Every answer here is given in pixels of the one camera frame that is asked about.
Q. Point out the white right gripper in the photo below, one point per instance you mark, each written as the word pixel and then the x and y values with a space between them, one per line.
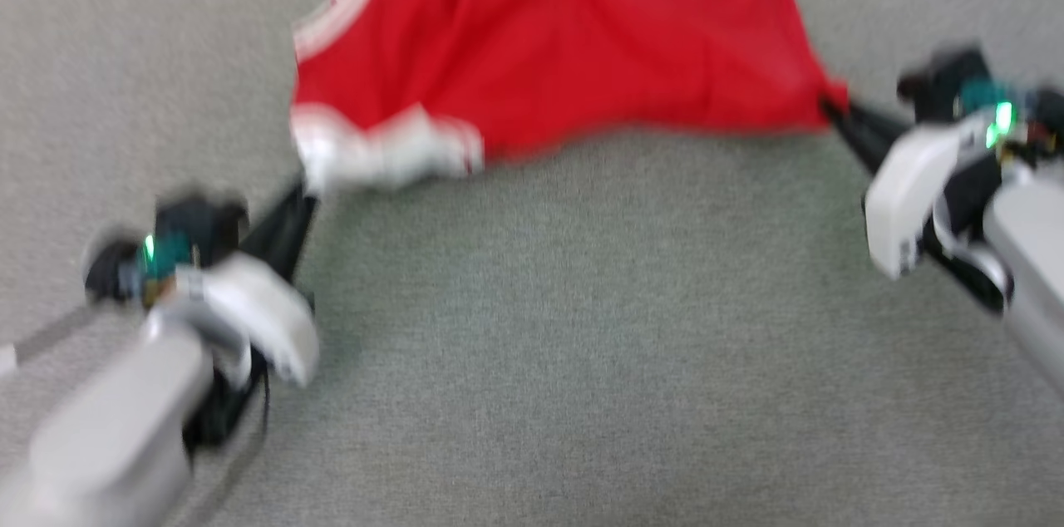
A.
pixel 906 194

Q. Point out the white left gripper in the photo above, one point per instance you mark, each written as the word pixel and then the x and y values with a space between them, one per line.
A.
pixel 258 311

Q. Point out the red garment with white stripes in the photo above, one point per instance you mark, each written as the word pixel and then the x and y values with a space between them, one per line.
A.
pixel 582 36

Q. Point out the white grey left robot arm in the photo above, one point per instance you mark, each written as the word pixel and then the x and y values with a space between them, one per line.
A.
pixel 108 435

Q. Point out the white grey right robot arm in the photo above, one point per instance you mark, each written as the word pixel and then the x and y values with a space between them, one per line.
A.
pixel 1035 261

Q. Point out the grey fabric sofa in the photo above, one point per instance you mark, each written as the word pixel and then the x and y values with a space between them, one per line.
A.
pixel 582 327

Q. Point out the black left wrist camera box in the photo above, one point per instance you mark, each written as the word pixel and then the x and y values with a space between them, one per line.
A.
pixel 187 232

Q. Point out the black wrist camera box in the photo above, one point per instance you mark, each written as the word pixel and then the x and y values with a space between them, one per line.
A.
pixel 187 232
pixel 956 78

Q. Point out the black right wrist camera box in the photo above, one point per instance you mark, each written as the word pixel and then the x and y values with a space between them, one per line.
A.
pixel 956 78

